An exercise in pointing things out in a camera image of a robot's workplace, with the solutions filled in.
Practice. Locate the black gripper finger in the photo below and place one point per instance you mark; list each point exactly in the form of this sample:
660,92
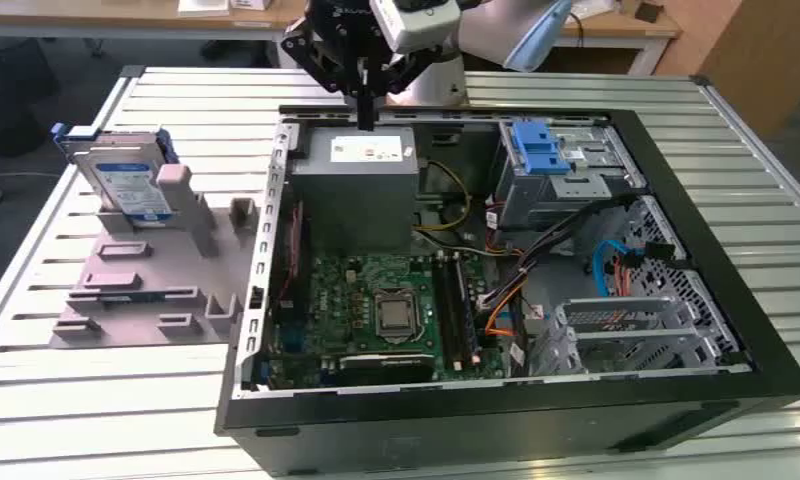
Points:
373,100
313,55

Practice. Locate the hard disk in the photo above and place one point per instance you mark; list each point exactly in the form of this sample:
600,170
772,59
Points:
129,185

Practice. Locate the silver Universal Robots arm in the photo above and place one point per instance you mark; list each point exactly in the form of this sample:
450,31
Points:
440,75

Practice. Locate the silver disk bay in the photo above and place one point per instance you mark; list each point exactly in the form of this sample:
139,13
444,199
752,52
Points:
633,332

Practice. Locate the small white box on desk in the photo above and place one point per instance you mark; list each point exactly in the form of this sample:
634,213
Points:
247,4

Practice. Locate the grey power supply unit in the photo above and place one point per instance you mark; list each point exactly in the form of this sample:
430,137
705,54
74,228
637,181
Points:
353,200

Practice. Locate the blue plastic drive latch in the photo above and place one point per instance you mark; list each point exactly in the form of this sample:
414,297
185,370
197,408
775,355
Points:
536,147

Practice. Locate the grey optical drive cage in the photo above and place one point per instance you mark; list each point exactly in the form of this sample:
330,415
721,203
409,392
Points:
573,192

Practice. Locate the green motherboard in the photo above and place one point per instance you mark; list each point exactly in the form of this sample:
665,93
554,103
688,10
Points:
346,290

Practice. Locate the wooden desk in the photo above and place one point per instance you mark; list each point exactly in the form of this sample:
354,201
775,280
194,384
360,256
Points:
626,29

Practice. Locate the silver CPU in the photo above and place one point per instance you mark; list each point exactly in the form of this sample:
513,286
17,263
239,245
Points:
396,313

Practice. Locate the grey parts rack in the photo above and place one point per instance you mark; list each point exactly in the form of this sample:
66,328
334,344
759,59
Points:
166,280

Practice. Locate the black power connector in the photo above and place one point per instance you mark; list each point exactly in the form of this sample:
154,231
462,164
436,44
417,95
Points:
662,252

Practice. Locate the black graphics card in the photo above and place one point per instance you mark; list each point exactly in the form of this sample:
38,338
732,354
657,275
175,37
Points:
386,367

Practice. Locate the RAM stick in rack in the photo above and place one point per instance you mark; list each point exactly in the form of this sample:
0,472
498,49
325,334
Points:
133,298

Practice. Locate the wooden cabinet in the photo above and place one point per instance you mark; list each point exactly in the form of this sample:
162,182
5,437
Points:
760,55

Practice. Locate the black open PC case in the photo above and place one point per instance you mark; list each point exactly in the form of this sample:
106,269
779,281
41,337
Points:
506,430

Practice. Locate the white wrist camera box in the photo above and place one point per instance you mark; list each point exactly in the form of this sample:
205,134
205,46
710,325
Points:
413,22

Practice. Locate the CPU socket with metal frame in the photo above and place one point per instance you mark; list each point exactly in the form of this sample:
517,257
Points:
374,320

